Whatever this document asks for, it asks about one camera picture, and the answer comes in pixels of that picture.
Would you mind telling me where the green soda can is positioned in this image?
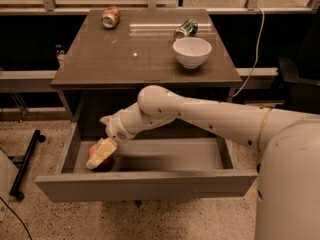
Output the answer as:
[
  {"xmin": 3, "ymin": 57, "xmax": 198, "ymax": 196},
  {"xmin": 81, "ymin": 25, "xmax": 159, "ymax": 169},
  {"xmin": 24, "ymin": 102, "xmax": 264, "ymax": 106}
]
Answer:
[{"xmin": 173, "ymin": 19, "xmax": 198, "ymax": 40}]

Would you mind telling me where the black office chair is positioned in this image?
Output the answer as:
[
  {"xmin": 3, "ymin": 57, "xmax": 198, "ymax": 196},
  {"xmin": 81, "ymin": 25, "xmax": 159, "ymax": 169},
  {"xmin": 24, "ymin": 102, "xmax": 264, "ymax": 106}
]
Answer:
[{"xmin": 273, "ymin": 12, "xmax": 320, "ymax": 114}]

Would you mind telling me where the white ceramic bowl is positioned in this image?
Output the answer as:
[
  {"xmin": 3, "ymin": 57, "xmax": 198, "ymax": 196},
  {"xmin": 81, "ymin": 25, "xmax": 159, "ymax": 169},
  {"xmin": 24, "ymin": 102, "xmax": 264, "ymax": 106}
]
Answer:
[{"xmin": 173, "ymin": 37, "xmax": 212, "ymax": 69}]

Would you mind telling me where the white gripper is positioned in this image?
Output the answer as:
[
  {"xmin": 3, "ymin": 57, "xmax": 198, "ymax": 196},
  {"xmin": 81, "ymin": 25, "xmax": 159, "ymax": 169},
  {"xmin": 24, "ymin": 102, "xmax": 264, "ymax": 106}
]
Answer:
[{"xmin": 86, "ymin": 112, "xmax": 135, "ymax": 169}]

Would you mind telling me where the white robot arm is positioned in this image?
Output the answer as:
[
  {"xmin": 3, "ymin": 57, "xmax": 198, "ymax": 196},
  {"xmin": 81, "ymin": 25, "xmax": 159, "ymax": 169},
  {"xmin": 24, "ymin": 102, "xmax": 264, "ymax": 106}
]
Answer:
[{"xmin": 86, "ymin": 85, "xmax": 319, "ymax": 169}]

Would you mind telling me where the red soda can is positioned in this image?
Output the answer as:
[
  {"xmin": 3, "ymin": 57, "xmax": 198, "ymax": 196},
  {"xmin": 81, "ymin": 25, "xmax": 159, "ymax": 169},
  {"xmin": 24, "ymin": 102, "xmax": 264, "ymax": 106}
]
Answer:
[{"xmin": 101, "ymin": 6, "xmax": 120, "ymax": 29}]

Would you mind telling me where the open grey drawer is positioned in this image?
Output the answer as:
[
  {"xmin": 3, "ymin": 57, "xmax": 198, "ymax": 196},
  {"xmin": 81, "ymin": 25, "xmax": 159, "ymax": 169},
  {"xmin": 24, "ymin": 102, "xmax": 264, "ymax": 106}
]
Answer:
[{"xmin": 35, "ymin": 100, "xmax": 259, "ymax": 204}]

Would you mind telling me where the red apple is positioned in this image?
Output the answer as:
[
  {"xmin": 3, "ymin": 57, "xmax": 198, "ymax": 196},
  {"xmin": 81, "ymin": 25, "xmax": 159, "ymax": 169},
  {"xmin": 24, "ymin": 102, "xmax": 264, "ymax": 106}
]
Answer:
[{"xmin": 86, "ymin": 144, "xmax": 115, "ymax": 170}]

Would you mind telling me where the white cable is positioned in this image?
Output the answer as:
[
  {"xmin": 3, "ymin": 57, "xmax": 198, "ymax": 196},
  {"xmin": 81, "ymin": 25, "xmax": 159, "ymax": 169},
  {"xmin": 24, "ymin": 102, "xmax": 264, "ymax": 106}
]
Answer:
[{"xmin": 232, "ymin": 7, "xmax": 265, "ymax": 98}]

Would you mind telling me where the black floor cable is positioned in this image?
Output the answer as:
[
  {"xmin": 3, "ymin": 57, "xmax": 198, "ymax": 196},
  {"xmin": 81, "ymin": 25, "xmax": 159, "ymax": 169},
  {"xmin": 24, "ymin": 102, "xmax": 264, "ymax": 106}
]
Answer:
[{"xmin": 0, "ymin": 196, "xmax": 33, "ymax": 240}]

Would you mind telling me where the black wheeled stand leg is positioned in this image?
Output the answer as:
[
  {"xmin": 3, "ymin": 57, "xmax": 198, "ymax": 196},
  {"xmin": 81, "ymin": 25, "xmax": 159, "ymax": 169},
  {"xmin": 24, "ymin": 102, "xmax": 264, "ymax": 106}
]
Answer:
[{"xmin": 9, "ymin": 130, "xmax": 46, "ymax": 201}]

